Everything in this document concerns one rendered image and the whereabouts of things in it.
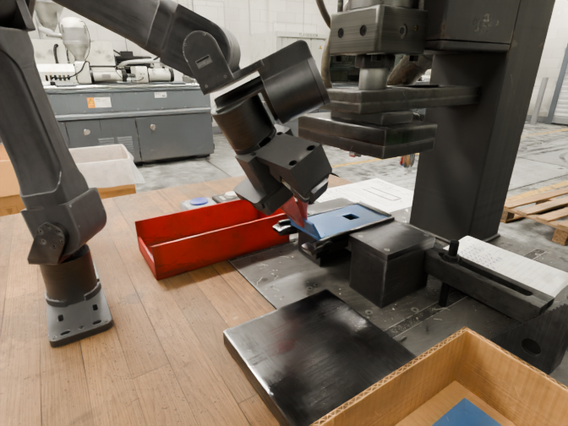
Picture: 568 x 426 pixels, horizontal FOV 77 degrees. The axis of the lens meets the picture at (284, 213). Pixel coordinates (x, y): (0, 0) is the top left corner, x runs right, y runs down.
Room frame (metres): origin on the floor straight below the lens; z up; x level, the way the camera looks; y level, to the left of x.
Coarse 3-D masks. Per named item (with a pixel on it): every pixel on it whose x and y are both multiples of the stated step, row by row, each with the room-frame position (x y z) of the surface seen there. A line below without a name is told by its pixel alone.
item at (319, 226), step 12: (288, 216) 0.50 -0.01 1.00; (312, 216) 0.52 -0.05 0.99; (324, 216) 0.52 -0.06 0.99; (336, 216) 0.52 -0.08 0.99; (360, 216) 0.52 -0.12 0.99; (372, 216) 0.52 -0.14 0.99; (384, 216) 0.52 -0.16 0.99; (300, 228) 0.48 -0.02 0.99; (312, 228) 0.44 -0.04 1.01; (324, 228) 0.48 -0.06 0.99; (336, 228) 0.48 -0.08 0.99; (348, 228) 0.48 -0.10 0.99
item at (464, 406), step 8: (464, 400) 0.25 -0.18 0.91; (456, 408) 0.24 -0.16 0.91; (464, 408) 0.24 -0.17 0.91; (472, 408) 0.24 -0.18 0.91; (448, 416) 0.24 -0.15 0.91; (456, 416) 0.24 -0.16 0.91; (464, 416) 0.24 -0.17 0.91; (472, 416) 0.24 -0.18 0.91; (480, 416) 0.24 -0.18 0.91; (488, 416) 0.24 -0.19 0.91; (440, 424) 0.23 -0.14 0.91; (448, 424) 0.23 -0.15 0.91; (456, 424) 0.23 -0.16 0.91; (464, 424) 0.23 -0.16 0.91; (472, 424) 0.23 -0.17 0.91; (480, 424) 0.23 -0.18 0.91; (488, 424) 0.23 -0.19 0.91; (496, 424) 0.23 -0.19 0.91
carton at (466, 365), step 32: (448, 352) 0.27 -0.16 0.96; (480, 352) 0.27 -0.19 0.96; (384, 384) 0.22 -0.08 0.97; (416, 384) 0.24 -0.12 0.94; (448, 384) 0.27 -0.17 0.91; (480, 384) 0.26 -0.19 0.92; (512, 384) 0.24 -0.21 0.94; (544, 384) 0.22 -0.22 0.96; (352, 416) 0.20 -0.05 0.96; (384, 416) 0.22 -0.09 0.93; (416, 416) 0.24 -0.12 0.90; (512, 416) 0.23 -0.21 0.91; (544, 416) 0.22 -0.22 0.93
